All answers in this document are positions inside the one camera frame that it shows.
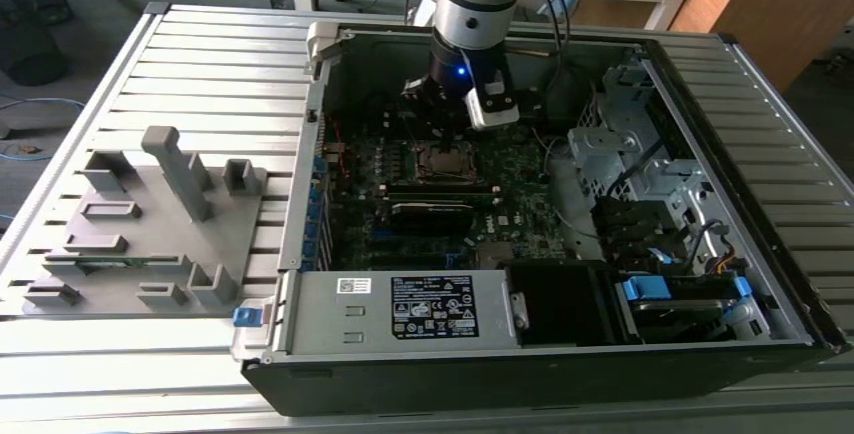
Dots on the tan chipset heatsink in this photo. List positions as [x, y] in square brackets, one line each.
[496, 251]

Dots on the hard disk in blue carrier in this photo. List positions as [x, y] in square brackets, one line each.
[644, 288]

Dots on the CPU socket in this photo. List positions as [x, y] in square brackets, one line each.
[480, 166]

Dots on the black open PC case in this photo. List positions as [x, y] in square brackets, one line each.
[468, 389]

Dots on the silver power supply unit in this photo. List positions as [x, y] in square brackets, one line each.
[321, 314]

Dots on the green motherboard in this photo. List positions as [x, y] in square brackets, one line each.
[528, 204]

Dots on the black graphics card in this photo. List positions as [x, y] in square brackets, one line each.
[430, 219]

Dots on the black floor bin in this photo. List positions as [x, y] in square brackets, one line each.
[37, 64]

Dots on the brown wooden cabinet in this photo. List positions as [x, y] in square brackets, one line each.
[768, 4]

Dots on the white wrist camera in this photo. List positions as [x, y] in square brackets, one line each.
[494, 109]

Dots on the blue case latch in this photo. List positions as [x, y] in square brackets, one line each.
[246, 317]

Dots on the silver square CPU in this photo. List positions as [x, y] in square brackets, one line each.
[449, 164]

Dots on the black plastic holder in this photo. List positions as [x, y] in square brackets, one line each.
[635, 224]

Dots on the grey plastic parts rack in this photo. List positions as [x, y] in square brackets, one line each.
[161, 234]

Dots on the green RAM stick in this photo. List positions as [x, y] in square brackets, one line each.
[101, 264]

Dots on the silver metal drive cage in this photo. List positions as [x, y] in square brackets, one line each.
[601, 141]

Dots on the black RAM slot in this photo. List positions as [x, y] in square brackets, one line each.
[441, 189]
[441, 200]
[441, 184]
[441, 195]

